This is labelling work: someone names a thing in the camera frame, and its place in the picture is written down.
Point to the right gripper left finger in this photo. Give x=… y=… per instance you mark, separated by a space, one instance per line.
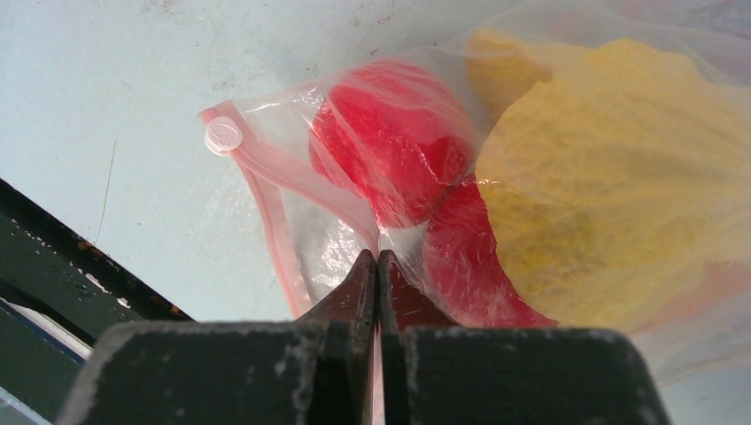
x=334 y=354

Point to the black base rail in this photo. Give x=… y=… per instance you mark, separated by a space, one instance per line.
x=59 y=294

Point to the clear zip top bag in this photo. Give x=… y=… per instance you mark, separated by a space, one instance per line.
x=315 y=224

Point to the fake red apple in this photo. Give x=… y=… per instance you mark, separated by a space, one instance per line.
x=400 y=136

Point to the fake red orange peach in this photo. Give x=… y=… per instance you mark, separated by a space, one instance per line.
x=463 y=269

